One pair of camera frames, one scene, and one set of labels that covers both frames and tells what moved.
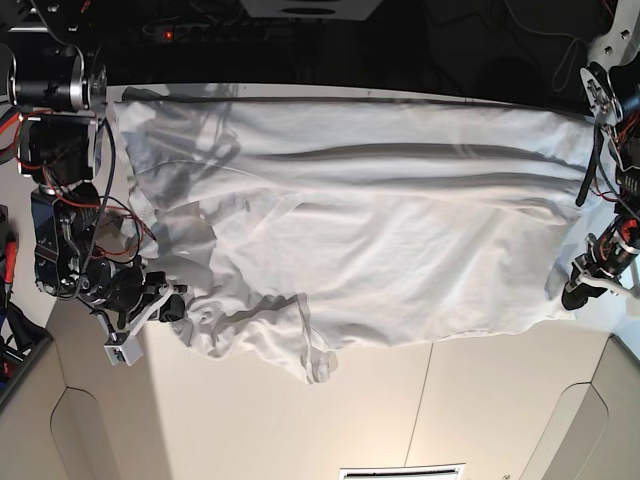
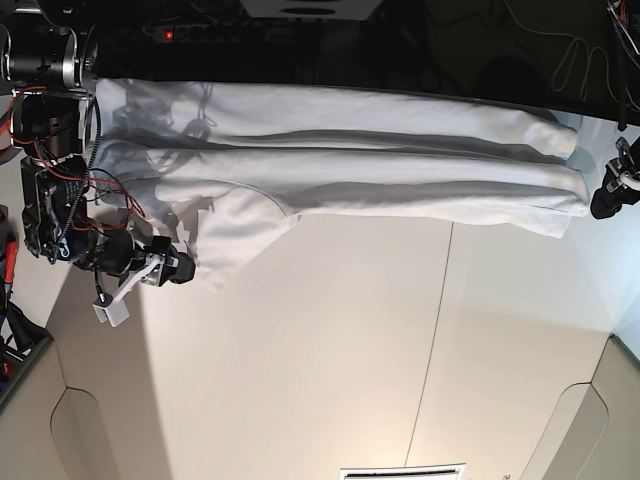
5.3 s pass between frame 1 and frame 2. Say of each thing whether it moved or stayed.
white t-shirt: moved
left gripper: moved
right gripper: moved
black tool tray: stayed
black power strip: stayed
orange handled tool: stayed
